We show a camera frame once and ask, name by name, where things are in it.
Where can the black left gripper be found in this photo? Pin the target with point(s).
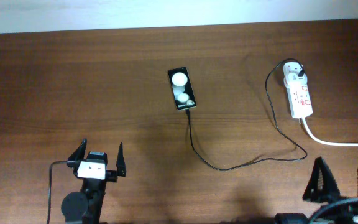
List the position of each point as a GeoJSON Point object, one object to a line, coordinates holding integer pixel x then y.
{"type": "Point", "coordinates": [112, 175]}

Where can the white power strip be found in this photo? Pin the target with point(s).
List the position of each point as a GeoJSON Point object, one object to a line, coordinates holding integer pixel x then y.
{"type": "Point", "coordinates": [299, 101]}

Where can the black smartphone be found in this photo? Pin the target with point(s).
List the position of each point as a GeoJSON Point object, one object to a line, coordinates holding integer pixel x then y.
{"type": "Point", "coordinates": [181, 88]}

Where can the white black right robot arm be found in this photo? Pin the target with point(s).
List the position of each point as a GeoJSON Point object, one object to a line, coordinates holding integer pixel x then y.
{"type": "Point", "coordinates": [345, 210]}

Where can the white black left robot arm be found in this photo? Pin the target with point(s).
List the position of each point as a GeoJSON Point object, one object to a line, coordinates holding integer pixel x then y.
{"type": "Point", "coordinates": [85, 205]}

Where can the white USB charger plug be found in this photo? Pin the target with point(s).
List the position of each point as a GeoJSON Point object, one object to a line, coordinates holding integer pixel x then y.
{"type": "Point", "coordinates": [294, 75]}

